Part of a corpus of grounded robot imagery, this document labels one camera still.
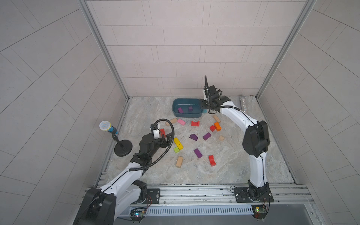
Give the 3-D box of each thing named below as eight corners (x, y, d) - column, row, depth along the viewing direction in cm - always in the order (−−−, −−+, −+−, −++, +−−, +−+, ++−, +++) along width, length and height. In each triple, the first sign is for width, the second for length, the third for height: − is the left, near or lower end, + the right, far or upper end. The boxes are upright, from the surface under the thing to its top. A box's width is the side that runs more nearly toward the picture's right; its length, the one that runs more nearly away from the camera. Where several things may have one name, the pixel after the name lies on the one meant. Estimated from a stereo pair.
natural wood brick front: (175, 167, 83) (175, 166, 81) (178, 156, 87) (178, 155, 85) (181, 168, 82) (181, 167, 81) (183, 157, 86) (183, 156, 85)
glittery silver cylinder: (241, 113, 109) (242, 110, 106) (239, 98, 119) (240, 95, 116) (246, 113, 108) (248, 110, 105) (244, 98, 119) (245, 95, 116)
